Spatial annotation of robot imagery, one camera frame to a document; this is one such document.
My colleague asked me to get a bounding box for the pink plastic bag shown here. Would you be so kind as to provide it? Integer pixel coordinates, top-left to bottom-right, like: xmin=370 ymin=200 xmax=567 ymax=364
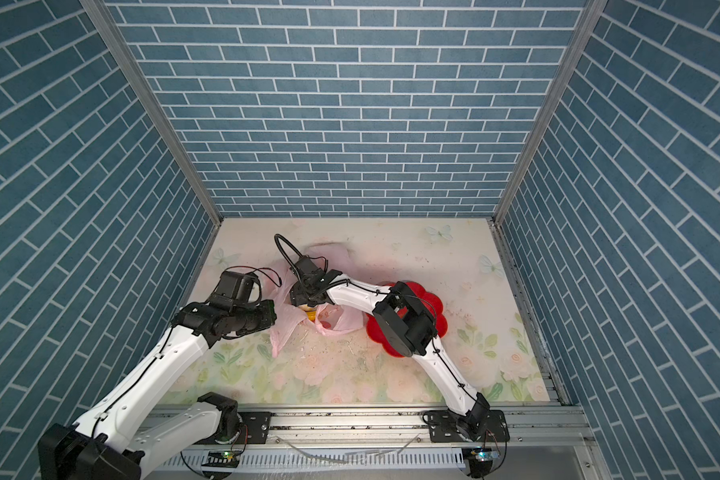
xmin=265 ymin=243 xmax=367 ymax=358

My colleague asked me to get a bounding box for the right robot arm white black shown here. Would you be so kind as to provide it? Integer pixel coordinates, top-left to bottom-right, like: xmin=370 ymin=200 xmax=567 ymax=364
xmin=288 ymin=255 xmax=490 ymax=441

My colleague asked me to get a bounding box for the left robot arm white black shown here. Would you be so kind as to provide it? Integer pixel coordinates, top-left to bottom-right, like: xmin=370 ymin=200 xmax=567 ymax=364
xmin=38 ymin=269 xmax=276 ymax=479

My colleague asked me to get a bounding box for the red flower-shaped plate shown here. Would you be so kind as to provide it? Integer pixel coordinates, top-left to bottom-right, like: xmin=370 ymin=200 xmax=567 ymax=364
xmin=365 ymin=282 xmax=448 ymax=358

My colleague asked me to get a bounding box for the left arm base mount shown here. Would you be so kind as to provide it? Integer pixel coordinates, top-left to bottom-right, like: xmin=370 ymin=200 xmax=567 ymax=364
xmin=196 ymin=411 xmax=272 ymax=446

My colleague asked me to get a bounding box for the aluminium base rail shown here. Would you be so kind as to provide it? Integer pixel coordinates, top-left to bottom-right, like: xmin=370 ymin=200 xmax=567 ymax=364
xmin=138 ymin=405 xmax=609 ymax=479

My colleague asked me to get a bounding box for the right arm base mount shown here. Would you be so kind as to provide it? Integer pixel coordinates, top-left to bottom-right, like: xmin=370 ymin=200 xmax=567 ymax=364
xmin=421 ymin=410 xmax=510 ymax=443

